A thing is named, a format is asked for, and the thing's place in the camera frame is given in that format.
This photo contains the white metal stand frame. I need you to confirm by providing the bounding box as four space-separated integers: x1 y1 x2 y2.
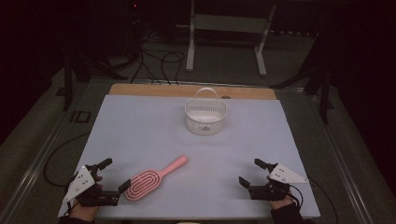
185 0 277 77

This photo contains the black floor cable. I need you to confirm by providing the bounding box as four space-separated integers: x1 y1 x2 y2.
130 36 163 86
160 50 187 86

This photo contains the person's right hand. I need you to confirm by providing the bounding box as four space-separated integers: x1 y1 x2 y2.
268 175 295 210

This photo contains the black tripod stand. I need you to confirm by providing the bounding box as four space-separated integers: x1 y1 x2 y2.
269 31 334 125
61 50 129 112

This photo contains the person's left hand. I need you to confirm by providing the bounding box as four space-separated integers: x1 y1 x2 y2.
68 175 104 222

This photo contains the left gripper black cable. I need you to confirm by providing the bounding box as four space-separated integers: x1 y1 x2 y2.
43 132 92 217

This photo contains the wooden table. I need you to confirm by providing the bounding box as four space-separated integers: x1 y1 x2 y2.
108 82 277 101

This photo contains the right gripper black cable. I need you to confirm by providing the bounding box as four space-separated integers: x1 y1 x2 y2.
289 176 339 224

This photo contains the metal floor rail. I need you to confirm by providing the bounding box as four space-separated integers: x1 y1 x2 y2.
0 106 78 223
309 94 373 224

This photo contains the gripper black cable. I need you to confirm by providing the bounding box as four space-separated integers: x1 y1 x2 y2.
43 132 92 217
289 176 339 224

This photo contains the pink hairbrush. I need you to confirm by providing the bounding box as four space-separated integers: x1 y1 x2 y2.
124 154 189 202

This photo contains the white plastic basket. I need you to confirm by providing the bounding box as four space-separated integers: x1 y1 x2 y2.
184 87 228 136

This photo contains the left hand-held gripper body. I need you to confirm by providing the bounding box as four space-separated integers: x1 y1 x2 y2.
62 166 120 208

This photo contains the light blue table mat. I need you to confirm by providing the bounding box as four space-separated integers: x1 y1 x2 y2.
57 93 321 220

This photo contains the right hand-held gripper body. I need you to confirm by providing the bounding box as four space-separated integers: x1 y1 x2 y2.
247 162 310 202

